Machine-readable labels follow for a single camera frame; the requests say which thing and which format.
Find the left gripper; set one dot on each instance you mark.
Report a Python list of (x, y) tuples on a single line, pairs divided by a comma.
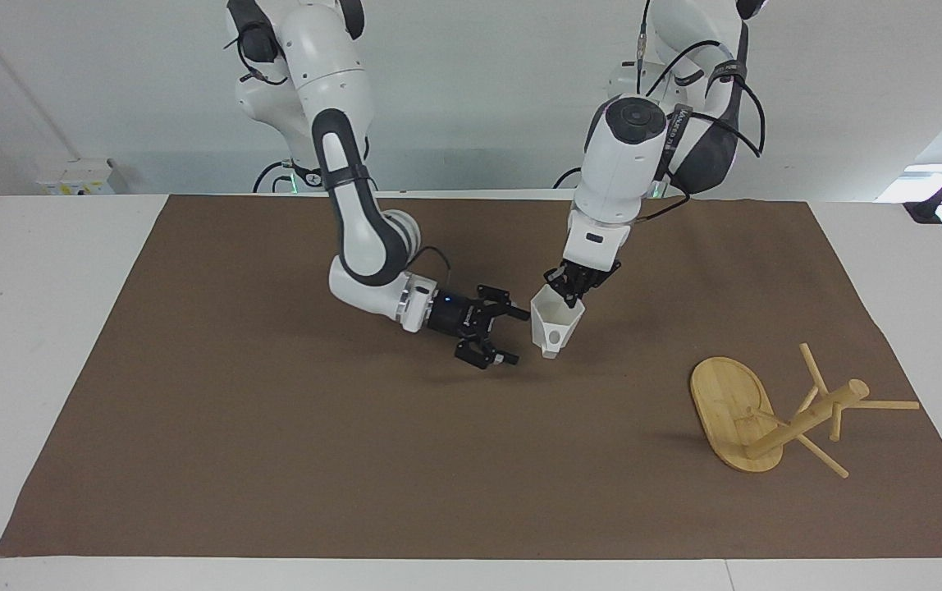
[(596, 272)]

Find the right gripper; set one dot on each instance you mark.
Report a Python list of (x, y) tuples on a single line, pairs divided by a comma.
[(450, 313)]

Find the white plastic cup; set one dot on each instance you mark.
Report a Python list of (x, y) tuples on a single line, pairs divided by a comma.
[(557, 322)]

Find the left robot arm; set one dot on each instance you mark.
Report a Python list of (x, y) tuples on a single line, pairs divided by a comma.
[(627, 156)]

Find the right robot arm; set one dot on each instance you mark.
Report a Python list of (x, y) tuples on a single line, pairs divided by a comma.
[(354, 222)]

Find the wooden cup rack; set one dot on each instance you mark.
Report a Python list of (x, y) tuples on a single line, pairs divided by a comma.
[(732, 410)]

